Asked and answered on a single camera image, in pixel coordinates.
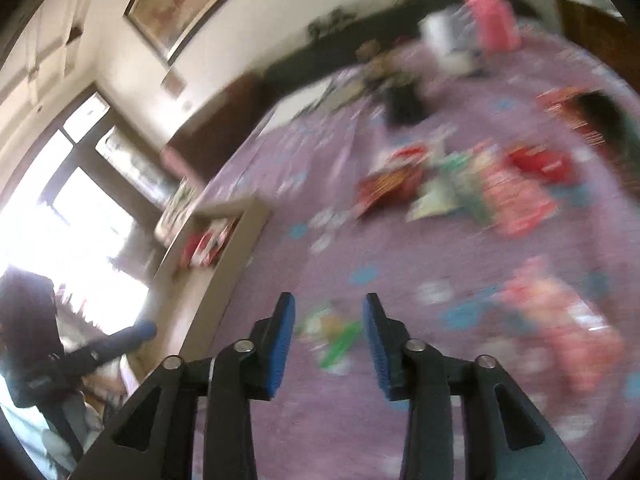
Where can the green white candy packet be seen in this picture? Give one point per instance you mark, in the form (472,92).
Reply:
(456,168)

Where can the dark red gold snack packet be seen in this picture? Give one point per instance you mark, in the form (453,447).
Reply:
(392,186)

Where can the white green snack packet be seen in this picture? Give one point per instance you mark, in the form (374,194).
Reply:
(436,198)

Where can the pink sleeved water bottle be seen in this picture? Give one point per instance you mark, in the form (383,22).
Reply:
(495,23)

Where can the black smartphone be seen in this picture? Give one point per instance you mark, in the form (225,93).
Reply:
(618,129)

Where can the white paper sheet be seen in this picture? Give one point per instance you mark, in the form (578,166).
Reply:
(295,104)

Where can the white red strawberry packet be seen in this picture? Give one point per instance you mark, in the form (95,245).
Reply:
(212,242)

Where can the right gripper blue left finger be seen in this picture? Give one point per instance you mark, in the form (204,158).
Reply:
(250,369)

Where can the small red round-logo packet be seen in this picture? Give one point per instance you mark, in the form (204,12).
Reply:
(189,248)

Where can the black sofa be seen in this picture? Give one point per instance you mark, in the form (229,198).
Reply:
(327,51)

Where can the cardboard box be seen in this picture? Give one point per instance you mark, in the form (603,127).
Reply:
(187,305)

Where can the purple floral tablecloth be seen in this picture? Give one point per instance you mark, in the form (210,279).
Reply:
(438,275)

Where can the clear green cracker packet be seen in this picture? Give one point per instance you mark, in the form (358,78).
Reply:
(329,335)

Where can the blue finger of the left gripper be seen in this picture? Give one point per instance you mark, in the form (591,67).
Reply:
(135,336)

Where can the large pink cartoon snack bag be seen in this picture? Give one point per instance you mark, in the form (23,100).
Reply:
(584,343)

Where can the white plastic container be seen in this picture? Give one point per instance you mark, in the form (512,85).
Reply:
(435,33)

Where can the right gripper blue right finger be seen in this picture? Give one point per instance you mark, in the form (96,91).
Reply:
(409,369)

